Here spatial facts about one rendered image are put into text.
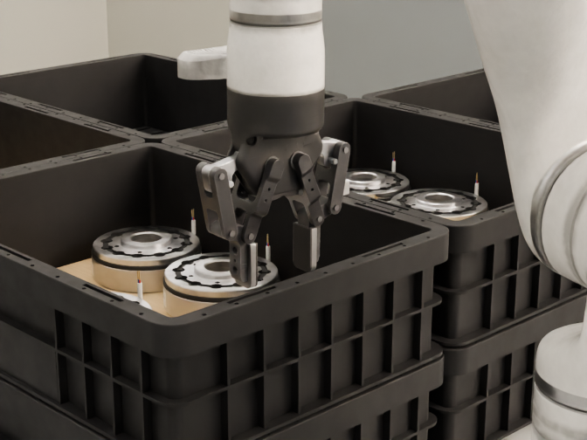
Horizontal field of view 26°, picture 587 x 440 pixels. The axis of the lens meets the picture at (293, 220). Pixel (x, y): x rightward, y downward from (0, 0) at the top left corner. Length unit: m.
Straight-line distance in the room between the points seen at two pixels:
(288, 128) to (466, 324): 0.26
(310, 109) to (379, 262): 0.13
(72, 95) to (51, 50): 3.70
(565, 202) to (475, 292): 0.31
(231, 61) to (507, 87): 0.26
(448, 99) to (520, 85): 0.84
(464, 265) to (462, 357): 0.08
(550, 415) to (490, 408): 0.32
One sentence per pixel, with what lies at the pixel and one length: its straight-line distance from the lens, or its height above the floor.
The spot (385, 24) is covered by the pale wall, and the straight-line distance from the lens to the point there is 4.64.
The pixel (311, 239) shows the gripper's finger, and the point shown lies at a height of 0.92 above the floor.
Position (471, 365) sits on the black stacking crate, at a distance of 1.10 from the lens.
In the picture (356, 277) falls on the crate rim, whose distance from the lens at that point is 0.95.
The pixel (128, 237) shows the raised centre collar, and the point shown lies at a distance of 1.21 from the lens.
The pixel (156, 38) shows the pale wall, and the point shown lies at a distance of 5.42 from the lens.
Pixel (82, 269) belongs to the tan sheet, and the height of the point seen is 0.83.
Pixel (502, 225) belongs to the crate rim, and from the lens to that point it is 1.08.
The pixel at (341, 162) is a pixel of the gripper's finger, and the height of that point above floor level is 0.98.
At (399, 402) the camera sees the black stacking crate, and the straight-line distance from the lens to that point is 1.04.
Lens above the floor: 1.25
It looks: 18 degrees down
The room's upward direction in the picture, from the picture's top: straight up
